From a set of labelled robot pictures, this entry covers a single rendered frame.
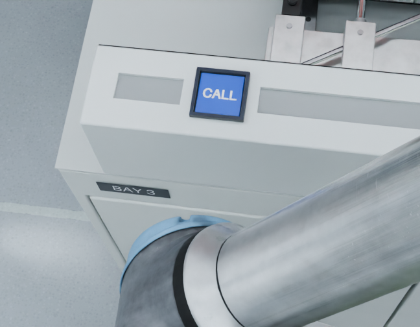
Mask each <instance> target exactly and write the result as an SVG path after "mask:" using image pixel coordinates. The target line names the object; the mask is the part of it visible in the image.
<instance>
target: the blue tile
mask: <svg viewBox="0 0 420 327"><path fill-rule="evenodd" d="M244 84H245V77H239V76H232V75H219V74H212V73H201V76H200V83H199V88H198V95H197V100H196V107H195V112H201V113H208V114H220V115H232V116H239V117H240V111H241V106H242V98H243V93H244Z"/></svg>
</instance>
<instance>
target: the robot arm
mask: <svg viewBox="0 0 420 327"><path fill-rule="evenodd" d="M418 282H420V136H418V137H416V138H414V139H412V140H410V141H408V142H407V143H405V144H403V145H401V146H399V147H397V148H396V149H394V150H392V151H390V152H387V153H386V154H384V155H382V156H380V157H378V158H376V159H375V160H373V161H371V162H369V163H367V164H365V165H363V166H362V167H359V168H358V169H355V170H354V171H352V172H350V173H348V174H346V175H344V176H343V177H341V178H339V179H337V180H335V181H334V182H331V183H330V184H327V185H326V186H323V187H322V188H320V189H318V190H316V191H314V192H312V193H311V194H309V195H307V196H305V197H303V198H302V199H299V200H297V201H295V202H293V203H292V204H290V205H288V206H286V207H284V208H282V209H280V210H279V211H277V212H275V213H273V214H271V215H269V216H267V217H265V218H264V219H261V220H260V221H258V222H256V223H254V224H252V225H250V226H249V227H245V226H242V225H240V224H236V223H232V222H230V221H227V220H225V219H221V218H218V217H213V216H208V215H191V216H190V219H188V220H184V219H182V218H181V217H179V216H178V217H173V218H170V219H166V220H164V221H161V222H158V223H156V224H154V225H152V226H151V227H149V228H147V229H146V230H145V231H144V232H143V233H142V234H141V235H140V236H139V237H138V238H137V239H136V240H135V241H134V243H133V245H132V247H131V249H130V251H129V254H128V259H127V262H126V265H125V266H124V269H123V271H122V274H121V280H120V286H119V292H120V299H119V306H118V310H117V317H116V321H115V327H302V326H306V325H308V324H311V323H313V322H316V321H319V320H321V319H324V318H326V317H330V316H331V315H334V314H337V313H339V312H342V311H345V310H347V309H350V308H353V307H355V306H358V305H361V304H363V303H366V302H369V301H371V300H374V299H376V298H379V297H382V296H384V295H387V294H390V293H392V292H394V291H398V290H400V289H403V288H405V287H408V286H410V285H413V284H416V283H418Z"/></svg>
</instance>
